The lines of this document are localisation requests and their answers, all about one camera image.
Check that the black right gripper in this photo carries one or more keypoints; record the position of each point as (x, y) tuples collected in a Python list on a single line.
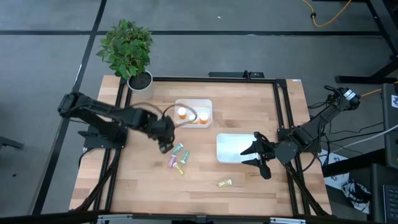
[(267, 152)]

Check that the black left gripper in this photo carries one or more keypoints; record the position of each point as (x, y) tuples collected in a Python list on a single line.
[(161, 130)]

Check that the teal pill bottle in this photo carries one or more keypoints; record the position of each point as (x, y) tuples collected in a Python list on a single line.
[(185, 156), (177, 148)]

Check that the tall white plastic bin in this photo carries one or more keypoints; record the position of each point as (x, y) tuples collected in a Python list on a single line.
[(230, 146)]

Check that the pink pill bottle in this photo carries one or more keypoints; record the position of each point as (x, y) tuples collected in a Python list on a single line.
[(172, 161)]

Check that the orange pill bottle plain cap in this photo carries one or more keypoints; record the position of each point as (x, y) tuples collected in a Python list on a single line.
[(194, 119), (203, 117)]

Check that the wide pale yellow pill bottle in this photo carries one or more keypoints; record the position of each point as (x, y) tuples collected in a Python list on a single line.
[(224, 183)]

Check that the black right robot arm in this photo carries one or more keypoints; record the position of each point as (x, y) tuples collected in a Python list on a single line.
[(311, 130)]

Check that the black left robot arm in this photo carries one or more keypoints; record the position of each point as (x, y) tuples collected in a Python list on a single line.
[(102, 112)]

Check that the shallow white plastic bin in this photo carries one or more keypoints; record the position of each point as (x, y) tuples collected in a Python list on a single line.
[(199, 104)]

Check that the white plant pot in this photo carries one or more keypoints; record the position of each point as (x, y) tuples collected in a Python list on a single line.
[(146, 91)]

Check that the black crossbar silver brackets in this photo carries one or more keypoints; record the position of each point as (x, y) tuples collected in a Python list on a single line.
[(199, 219)]

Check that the green leafy plant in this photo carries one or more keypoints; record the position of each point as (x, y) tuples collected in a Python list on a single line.
[(124, 49)]

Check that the black white patterned bag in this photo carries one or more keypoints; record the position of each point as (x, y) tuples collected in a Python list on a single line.
[(354, 194)]

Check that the black equipment box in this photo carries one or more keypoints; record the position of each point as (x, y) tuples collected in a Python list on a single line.
[(381, 186)]

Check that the grey furniture foot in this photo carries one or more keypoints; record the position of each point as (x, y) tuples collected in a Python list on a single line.
[(11, 143)]

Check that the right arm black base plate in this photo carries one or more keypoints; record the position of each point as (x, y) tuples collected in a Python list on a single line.
[(312, 148)]

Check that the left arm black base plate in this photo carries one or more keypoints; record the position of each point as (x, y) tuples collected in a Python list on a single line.
[(93, 143)]

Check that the black desk leg frame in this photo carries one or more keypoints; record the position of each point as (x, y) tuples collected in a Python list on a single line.
[(354, 79)]

